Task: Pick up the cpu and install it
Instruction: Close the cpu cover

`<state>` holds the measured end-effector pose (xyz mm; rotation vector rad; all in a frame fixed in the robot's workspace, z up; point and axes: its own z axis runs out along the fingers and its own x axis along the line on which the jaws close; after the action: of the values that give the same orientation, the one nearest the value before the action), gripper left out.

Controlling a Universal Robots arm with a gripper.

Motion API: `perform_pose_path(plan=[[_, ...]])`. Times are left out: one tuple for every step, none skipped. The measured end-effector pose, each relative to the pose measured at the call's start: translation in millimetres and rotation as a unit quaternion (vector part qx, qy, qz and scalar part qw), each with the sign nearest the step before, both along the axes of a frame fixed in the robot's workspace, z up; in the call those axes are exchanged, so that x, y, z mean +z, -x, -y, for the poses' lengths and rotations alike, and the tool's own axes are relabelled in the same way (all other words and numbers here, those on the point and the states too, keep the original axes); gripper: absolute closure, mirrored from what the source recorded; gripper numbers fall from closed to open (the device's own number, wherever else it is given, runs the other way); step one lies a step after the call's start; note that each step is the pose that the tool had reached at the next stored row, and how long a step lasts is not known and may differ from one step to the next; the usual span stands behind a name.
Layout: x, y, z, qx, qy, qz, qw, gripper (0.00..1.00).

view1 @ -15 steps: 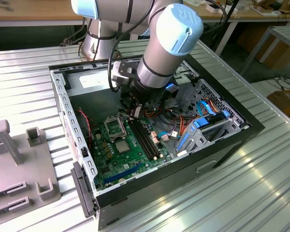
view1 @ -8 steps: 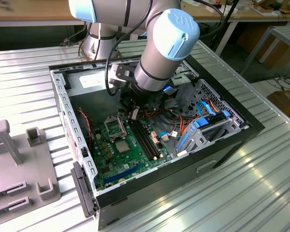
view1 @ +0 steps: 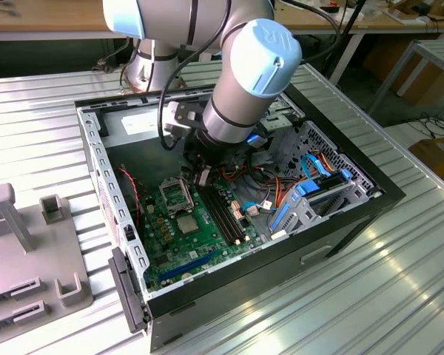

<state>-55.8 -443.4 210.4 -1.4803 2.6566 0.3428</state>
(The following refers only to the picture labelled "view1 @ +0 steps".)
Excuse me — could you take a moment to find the metal socket cover frame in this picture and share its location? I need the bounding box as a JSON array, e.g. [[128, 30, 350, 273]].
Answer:
[[159, 177, 193, 217]]

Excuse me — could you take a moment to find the silver square CPU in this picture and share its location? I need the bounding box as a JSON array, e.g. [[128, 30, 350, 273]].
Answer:
[[176, 216, 203, 236]]

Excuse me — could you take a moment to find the black RAM slot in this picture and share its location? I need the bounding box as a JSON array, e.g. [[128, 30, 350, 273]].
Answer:
[[201, 184, 242, 246], [209, 183, 250, 241]]

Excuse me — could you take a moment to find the grey power supply box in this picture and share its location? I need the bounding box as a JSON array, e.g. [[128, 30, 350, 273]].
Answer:
[[101, 104, 189, 189]]

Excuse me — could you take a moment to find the grey metal drive bay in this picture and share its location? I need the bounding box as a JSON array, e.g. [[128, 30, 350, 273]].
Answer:
[[257, 99, 306, 164]]

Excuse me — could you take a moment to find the black case fan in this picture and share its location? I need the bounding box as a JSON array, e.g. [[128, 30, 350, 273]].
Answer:
[[116, 164, 145, 232]]

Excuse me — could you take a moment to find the green motherboard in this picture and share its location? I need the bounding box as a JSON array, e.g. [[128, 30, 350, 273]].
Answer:
[[140, 177, 263, 293]]

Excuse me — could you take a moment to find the hard disk in blue carrier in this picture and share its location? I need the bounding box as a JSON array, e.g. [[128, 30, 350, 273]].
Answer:
[[297, 168, 353, 197]]

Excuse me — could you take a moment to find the grey metal disk bay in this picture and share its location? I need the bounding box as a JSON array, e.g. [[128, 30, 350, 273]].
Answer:
[[269, 173, 371, 241]]

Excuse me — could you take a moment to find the blue expansion slot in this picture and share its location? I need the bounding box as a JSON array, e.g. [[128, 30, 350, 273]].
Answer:
[[158, 249, 220, 282]]

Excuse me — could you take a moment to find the black open PC case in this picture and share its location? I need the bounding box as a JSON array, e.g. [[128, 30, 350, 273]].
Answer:
[[75, 75, 407, 352]]

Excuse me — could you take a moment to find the black plastic case bezel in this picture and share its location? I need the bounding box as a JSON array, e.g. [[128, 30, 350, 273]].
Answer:
[[107, 246, 152, 334]]

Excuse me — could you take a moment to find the white box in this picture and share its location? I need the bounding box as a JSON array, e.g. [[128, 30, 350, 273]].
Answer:
[[315, 5, 364, 22]]

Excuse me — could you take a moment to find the black tripod leg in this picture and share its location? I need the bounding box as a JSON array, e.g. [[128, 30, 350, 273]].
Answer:
[[320, 0, 368, 77]]

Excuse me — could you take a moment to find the tall brown cardboard box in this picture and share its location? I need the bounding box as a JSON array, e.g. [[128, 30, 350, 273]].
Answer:
[[362, 36, 444, 107]]

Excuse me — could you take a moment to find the grey parts rack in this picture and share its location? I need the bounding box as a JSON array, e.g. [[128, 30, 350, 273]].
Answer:
[[0, 183, 95, 336]]

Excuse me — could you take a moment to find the flat cardboard box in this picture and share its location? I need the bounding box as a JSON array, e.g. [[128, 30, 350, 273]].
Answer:
[[408, 135, 444, 186]]

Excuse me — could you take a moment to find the orange red wire bundle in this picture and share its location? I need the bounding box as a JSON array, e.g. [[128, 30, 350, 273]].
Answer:
[[220, 149, 343, 210]]

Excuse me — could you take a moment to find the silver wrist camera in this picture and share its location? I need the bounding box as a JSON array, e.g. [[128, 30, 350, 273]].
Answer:
[[164, 101, 204, 140]]

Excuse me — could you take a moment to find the thick black wrist cable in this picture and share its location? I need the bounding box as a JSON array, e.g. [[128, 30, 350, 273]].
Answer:
[[158, 0, 344, 152]]

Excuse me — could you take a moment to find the blue flat data wire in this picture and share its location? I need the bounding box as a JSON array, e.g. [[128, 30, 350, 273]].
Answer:
[[301, 153, 334, 179]]

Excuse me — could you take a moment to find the black cable silver connector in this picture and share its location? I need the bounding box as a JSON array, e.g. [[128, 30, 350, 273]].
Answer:
[[92, 36, 141, 89]]

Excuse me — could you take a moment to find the wooden desk white frame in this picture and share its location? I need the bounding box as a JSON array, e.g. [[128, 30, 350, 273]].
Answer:
[[0, 0, 444, 88]]

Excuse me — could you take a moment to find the grey metal shelf frame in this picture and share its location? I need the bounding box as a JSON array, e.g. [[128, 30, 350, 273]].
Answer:
[[368, 38, 444, 118]]

